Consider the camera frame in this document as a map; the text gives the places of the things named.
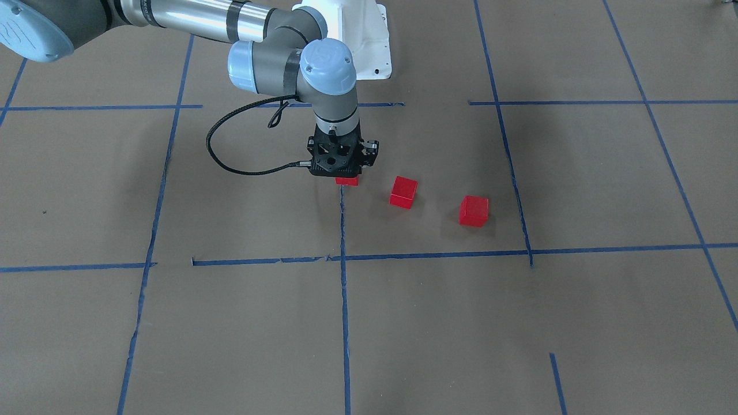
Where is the red block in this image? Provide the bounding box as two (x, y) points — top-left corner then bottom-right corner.
(458, 195), (490, 228)
(389, 176), (419, 209)
(334, 175), (360, 186)

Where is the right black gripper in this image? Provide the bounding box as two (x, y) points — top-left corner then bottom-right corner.
(307, 130), (379, 177)

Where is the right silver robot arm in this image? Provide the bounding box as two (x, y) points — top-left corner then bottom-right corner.
(2, 1), (380, 179)

